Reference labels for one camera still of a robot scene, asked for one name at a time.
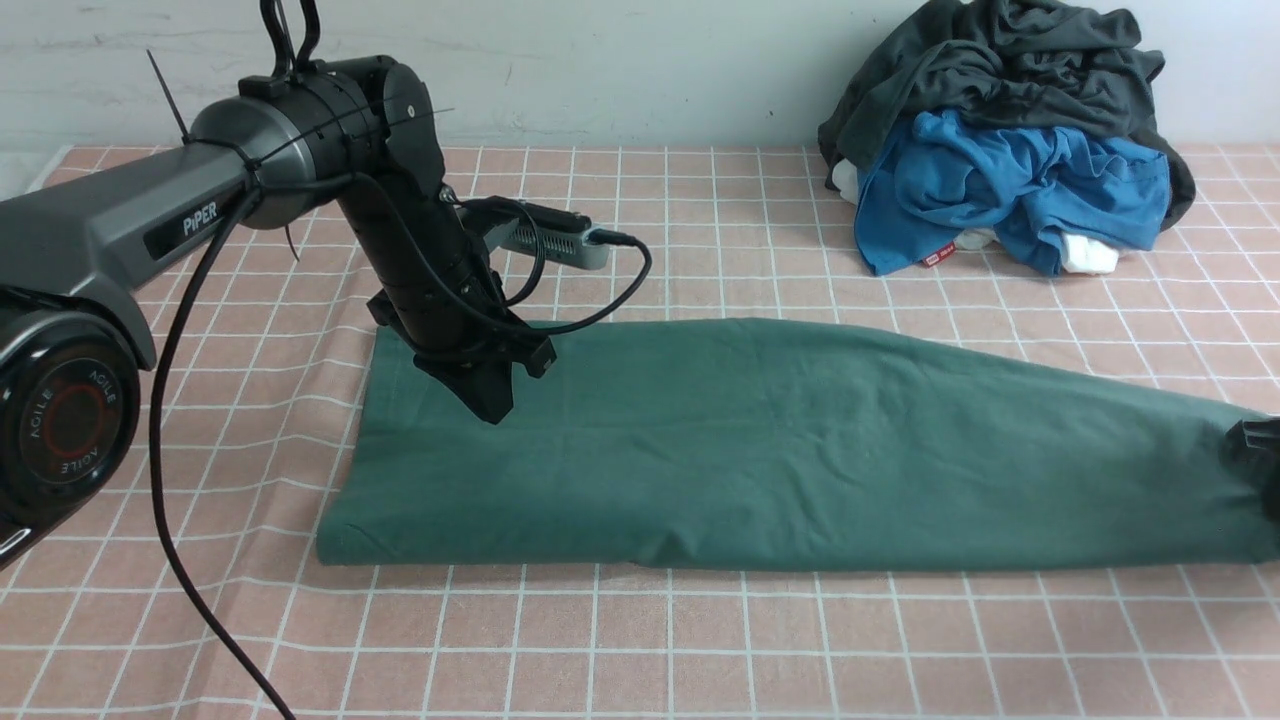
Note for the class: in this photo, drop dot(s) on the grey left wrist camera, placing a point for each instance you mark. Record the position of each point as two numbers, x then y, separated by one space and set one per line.
565 237

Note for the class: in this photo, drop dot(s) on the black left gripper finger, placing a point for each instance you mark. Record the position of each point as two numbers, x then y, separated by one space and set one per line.
485 390

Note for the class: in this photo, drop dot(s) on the blue crumpled shirt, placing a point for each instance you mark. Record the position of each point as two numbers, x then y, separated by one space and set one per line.
937 175

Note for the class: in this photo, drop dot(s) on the green long-sleeve shirt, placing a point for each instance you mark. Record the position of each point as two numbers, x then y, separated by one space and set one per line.
758 444

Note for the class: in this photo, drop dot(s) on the pink checkered tablecloth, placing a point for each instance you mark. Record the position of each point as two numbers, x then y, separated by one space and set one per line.
263 410

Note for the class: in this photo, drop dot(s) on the dark grey crumpled garment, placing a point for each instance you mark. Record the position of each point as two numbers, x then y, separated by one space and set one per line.
1007 64

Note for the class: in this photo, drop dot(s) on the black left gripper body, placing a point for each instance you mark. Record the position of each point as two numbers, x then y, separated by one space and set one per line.
433 262

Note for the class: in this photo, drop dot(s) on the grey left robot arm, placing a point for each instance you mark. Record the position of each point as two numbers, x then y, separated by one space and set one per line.
75 342

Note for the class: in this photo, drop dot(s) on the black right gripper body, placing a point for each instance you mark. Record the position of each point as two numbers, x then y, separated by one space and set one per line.
1255 444

